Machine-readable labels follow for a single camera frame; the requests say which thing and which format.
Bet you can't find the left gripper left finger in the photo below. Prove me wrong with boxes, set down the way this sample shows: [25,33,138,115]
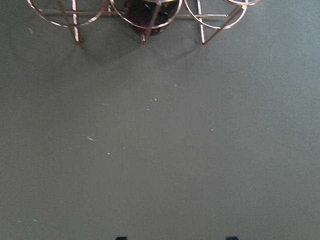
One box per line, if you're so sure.
[115,236,128,240]

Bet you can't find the copper wire bottle rack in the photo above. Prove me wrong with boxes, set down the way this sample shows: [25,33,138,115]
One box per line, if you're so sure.
[27,0,259,45]

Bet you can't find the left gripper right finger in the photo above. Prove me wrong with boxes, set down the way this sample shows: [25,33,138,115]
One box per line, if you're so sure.
[225,236,238,240]

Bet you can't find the dark drink bottle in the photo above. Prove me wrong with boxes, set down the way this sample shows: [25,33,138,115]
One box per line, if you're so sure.
[123,0,181,35]

